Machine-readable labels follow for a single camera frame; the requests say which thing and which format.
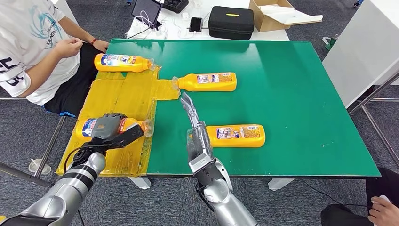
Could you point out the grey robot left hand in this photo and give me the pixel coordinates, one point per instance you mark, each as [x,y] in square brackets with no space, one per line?
[106,128]

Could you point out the person's hand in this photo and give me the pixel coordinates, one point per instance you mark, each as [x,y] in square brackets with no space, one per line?
[385,213]

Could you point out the person's left hand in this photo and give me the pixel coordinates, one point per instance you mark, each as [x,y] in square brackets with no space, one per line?
[102,45]

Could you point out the person's right hand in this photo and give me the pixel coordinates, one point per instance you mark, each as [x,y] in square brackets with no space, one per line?
[68,47]

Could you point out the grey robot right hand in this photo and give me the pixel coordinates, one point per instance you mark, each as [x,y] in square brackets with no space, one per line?
[202,143]

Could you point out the orange detergent bottle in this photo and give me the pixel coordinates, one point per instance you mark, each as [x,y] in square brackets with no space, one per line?
[243,140]
[137,65]
[193,84]
[82,129]

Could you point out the person's left forearm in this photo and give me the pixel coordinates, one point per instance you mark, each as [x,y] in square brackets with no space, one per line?
[78,31]

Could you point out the person's right forearm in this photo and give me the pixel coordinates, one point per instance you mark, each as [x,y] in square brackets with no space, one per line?
[40,71]

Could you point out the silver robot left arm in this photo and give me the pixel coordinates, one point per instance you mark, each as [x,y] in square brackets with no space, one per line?
[62,193]

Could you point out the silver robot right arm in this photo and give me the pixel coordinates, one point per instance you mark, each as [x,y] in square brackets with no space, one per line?
[224,206]

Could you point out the yellow taped cardboard mat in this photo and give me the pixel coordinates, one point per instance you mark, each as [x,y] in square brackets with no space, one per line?
[124,96]

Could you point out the person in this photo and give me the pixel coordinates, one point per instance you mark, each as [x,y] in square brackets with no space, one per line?
[343,215]
[25,37]

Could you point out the black tablet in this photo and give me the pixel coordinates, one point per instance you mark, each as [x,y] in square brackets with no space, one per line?
[146,9]

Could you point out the clear plastic cup lid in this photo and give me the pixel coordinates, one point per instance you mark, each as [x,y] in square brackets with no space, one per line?
[40,167]

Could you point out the black controller device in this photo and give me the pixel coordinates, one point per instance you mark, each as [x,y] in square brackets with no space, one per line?
[175,4]

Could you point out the small white charger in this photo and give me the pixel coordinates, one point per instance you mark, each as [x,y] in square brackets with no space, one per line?
[185,16]

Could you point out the black smartphone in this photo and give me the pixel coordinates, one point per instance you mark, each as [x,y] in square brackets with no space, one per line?
[195,24]

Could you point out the green top table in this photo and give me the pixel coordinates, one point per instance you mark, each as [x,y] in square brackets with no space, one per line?
[296,93]

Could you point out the black zip case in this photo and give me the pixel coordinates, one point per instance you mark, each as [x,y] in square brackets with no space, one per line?
[231,25]

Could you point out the white desk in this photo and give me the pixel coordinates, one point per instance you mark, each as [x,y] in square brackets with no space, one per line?
[274,36]

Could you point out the brown cardboard box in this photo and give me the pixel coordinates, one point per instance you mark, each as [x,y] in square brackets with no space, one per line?
[265,23]

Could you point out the white foam sheet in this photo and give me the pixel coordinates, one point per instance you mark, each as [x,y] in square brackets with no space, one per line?
[290,15]

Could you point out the green and white object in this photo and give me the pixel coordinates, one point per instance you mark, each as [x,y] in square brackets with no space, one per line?
[330,43]

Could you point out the white side table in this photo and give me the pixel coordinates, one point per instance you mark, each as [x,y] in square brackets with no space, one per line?
[358,53]

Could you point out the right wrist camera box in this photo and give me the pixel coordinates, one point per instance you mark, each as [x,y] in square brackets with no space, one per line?
[202,163]

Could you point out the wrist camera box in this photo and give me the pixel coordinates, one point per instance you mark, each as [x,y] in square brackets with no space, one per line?
[127,137]
[202,163]

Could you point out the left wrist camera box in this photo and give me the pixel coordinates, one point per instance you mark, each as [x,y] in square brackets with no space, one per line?
[127,137]

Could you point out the metal stool frame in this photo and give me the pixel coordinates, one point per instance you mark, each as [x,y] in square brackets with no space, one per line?
[25,175]

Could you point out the blue cart frame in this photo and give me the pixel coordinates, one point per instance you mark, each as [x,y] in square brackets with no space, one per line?
[358,2]

